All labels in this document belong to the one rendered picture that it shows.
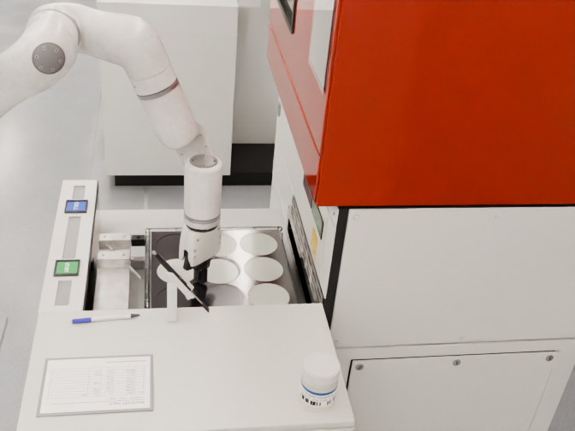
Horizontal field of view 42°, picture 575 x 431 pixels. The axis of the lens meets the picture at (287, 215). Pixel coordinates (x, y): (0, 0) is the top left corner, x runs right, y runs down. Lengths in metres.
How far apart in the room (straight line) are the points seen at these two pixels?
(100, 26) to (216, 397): 0.75
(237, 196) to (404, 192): 2.34
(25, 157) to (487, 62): 3.13
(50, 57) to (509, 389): 1.40
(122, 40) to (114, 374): 0.65
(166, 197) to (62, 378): 2.38
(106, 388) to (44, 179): 2.62
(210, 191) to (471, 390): 0.88
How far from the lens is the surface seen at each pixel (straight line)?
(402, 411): 2.04
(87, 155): 4.23
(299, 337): 1.62
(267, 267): 1.91
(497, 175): 1.64
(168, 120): 1.56
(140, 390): 1.50
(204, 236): 1.73
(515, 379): 2.08
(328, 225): 1.65
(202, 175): 1.63
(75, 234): 1.93
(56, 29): 1.47
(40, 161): 4.20
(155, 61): 1.52
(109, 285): 1.88
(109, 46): 1.52
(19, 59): 1.46
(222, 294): 1.82
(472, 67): 1.50
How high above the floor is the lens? 2.06
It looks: 33 degrees down
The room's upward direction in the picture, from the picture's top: 6 degrees clockwise
